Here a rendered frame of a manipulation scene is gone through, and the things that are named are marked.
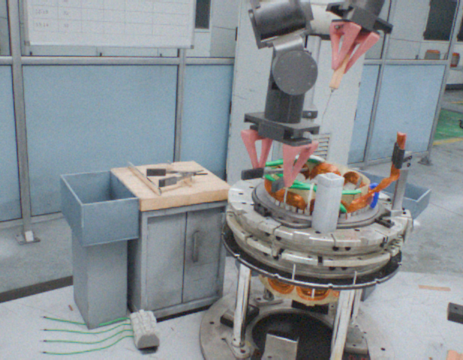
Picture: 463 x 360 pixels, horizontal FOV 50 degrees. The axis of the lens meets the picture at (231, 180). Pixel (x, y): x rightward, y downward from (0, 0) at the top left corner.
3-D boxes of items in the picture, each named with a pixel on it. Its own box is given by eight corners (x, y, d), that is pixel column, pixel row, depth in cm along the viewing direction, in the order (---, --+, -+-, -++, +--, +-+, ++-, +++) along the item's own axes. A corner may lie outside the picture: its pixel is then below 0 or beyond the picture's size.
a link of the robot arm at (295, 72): (305, -8, 71) (248, 10, 72) (315, -12, 60) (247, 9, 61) (324, 73, 75) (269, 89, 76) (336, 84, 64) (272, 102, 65)
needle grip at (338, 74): (335, 88, 83) (347, 53, 82) (326, 85, 84) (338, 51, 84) (339, 90, 84) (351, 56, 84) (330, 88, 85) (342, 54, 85)
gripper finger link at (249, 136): (269, 188, 75) (278, 127, 72) (233, 174, 79) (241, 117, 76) (295, 181, 80) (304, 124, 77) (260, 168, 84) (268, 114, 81)
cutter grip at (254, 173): (243, 181, 77) (244, 171, 77) (240, 179, 78) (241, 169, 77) (263, 178, 80) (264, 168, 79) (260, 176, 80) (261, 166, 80)
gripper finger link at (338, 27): (368, 81, 83) (389, 27, 81) (334, 65, 80) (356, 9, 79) (345, 78, 89) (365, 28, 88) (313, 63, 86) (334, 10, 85)
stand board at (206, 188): (141, 211, 93) (141, 199, 92) (110, 178, 108) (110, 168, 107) (233, 199, 103) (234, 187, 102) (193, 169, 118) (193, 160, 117)
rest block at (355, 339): (344, 352, 94) (346, 342, 93) (341, 334, 99) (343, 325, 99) (366, 355, 94) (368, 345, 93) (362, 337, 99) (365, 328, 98)
